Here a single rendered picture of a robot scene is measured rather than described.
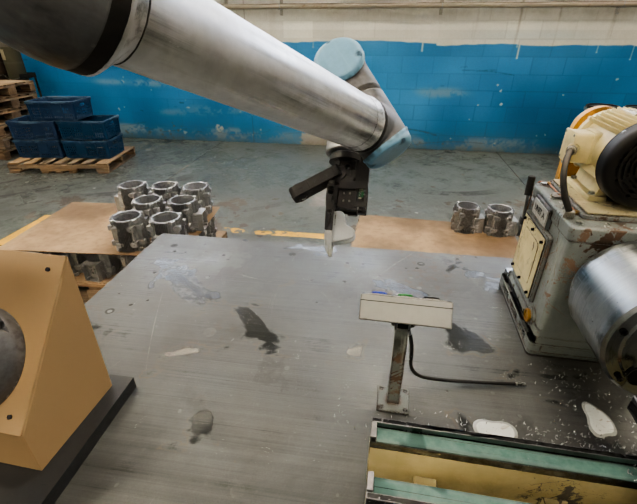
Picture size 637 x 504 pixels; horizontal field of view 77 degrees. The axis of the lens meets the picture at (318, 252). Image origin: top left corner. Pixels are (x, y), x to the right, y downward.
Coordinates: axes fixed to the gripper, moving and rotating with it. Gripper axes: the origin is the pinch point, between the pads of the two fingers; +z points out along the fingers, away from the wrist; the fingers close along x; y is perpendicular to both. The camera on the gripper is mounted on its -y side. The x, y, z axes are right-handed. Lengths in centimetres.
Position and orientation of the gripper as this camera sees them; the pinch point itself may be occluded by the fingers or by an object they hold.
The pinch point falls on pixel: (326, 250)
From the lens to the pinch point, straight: 82.4
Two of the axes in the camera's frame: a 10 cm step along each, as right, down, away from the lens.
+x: 1.4, 1.6, 9.8
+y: 9.8, 0.9, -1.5
